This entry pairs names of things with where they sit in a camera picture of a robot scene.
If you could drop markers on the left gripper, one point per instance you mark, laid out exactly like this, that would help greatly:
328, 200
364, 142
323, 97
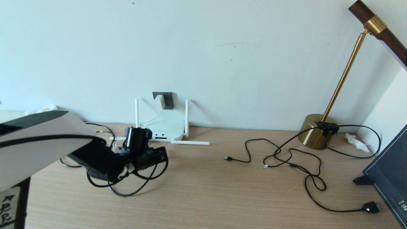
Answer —
149, 157

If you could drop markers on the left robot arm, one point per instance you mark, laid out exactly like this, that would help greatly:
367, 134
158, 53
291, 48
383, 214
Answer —
47, 143

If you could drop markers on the white wifi router with antennas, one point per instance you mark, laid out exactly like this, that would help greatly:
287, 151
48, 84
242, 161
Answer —
171, 127

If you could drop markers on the white paper roll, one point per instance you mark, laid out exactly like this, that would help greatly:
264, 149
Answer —
47, 108

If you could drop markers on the brass desk lamp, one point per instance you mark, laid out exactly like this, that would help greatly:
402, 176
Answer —
313, 133

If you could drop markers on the crumpled white tissue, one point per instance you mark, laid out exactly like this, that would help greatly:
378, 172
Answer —
357, 143

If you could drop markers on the black plastic clip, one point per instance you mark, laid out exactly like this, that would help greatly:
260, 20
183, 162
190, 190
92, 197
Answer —
362, 180

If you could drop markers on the dark monitor screen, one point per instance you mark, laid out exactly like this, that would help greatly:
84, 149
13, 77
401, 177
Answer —
391, 178

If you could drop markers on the grey wall power socket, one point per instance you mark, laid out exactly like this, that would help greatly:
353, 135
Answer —
169, 101

